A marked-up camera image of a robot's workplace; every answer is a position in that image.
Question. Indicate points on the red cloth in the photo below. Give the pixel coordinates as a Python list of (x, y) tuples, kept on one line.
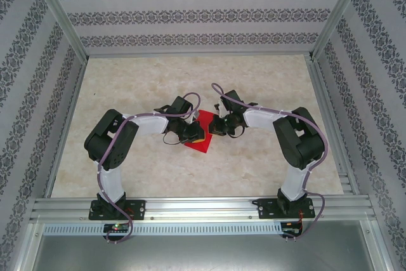
[(204, 144)]

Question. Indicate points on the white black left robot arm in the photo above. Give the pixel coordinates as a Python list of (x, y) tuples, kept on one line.
[(111, 182)]

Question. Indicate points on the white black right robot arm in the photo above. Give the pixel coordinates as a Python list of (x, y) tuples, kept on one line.
[(295, 185)]

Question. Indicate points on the grey sheet metal tray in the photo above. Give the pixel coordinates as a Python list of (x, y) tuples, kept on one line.
[(203, 252)]

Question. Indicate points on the small circuit board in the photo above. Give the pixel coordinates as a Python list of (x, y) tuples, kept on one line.
[(116, 228), (291, 227)]

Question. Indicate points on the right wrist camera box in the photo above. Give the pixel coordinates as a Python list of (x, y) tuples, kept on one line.
[(219, 108)]

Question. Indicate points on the aluminium mounting rail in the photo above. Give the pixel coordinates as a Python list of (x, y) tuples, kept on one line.
[(203, 207)]

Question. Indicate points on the thin aluminium wall rail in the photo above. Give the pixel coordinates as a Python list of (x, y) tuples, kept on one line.
[(196, 54)]

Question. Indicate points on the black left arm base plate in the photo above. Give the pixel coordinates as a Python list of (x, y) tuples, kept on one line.
[(139, 209)]

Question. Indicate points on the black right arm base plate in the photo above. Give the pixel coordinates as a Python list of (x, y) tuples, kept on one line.
[(266, 209)]

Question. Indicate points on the aluminium side rail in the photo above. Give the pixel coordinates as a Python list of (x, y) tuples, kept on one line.
[(333, 131), (65, 131)]

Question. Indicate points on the aluminium frame post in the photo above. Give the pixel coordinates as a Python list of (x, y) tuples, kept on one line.
[(60, 14), (336, 14)]

